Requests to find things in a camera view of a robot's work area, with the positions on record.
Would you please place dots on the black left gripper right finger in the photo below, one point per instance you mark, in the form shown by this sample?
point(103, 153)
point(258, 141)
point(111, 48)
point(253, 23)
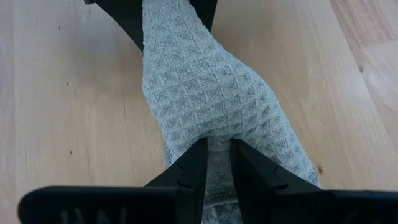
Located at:
point(258, 180)

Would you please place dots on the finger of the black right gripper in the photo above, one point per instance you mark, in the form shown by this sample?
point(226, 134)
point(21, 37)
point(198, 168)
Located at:
point(206, 12)
point(124, 15)

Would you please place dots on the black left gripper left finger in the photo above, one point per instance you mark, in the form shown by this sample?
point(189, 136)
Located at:
point(189, 174)

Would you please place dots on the grey waffle microfiber towel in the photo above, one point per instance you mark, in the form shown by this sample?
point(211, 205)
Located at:
point(202, 99)

